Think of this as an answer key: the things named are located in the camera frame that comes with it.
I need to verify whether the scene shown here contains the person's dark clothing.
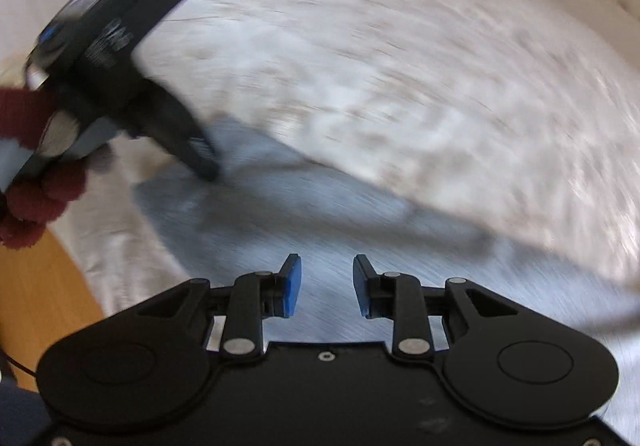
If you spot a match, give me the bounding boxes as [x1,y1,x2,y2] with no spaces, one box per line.
[0,378,53,446]

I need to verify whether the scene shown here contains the person's left hand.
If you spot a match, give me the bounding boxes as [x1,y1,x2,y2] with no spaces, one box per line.
[0,86,89,250]

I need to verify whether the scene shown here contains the black cable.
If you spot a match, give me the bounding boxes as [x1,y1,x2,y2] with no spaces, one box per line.
[0,348,40,378]

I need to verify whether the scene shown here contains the white patterned bed blanket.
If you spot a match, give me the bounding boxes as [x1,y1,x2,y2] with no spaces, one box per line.
[47,0,640,322]

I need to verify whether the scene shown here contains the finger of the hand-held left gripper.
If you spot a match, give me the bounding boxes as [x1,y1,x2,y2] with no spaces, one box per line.
[141,80,222,183]

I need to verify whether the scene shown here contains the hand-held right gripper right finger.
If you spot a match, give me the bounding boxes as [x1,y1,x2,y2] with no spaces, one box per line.
[352,253,522,362]

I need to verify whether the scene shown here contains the grey pants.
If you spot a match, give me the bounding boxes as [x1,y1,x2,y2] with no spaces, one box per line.
[131,117,640,379]

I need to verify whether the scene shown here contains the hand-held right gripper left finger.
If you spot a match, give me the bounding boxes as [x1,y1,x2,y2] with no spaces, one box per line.
[135,253,304,360]

